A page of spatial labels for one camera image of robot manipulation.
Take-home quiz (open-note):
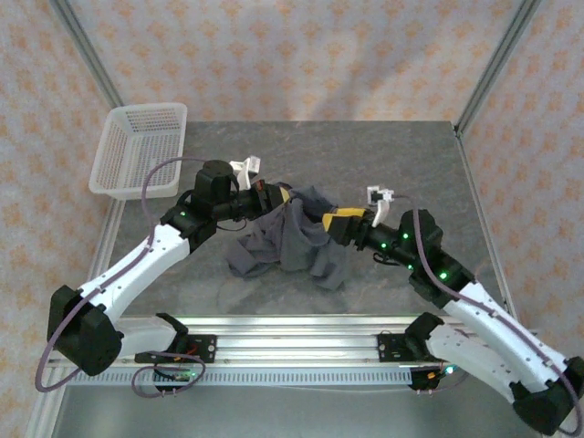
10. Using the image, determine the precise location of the grey t-shirt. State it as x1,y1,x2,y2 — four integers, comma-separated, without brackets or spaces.
225,183,352,293

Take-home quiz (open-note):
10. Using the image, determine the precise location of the white plastic mesh basket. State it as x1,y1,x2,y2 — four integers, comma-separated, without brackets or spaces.
88,101,189,201

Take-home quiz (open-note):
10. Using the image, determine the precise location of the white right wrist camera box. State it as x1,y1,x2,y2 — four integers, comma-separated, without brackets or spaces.
366,184,396,229

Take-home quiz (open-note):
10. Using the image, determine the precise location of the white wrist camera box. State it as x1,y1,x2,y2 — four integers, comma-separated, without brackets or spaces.
366,184,396,229
229,156,264,191

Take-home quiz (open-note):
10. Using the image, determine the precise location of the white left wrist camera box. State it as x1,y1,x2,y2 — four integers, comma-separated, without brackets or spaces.
229,156,264,191

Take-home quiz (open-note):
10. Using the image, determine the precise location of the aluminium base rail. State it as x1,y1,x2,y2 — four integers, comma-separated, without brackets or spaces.
47,313,548,369

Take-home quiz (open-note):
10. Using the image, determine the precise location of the slotted grey cable duct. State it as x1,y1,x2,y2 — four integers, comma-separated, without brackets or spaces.
66,367,414,388

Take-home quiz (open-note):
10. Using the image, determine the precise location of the aluminium frame post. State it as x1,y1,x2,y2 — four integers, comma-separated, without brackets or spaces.
50,0,125,110
454,0,543,138

